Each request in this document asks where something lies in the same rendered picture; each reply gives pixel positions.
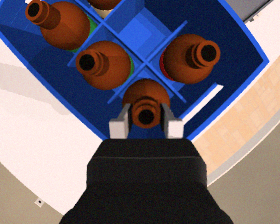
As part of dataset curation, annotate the blue divided crate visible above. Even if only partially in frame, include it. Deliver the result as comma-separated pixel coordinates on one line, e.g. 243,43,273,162
0,0,270,141

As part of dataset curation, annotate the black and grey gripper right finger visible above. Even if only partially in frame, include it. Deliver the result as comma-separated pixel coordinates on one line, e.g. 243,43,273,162
160,103,184,138

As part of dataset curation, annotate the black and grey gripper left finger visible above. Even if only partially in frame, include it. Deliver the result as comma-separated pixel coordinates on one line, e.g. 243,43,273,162
109,103,133,139

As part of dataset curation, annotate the grey rectangular tray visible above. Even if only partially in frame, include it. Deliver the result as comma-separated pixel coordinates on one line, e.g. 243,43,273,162
225,0,274,24

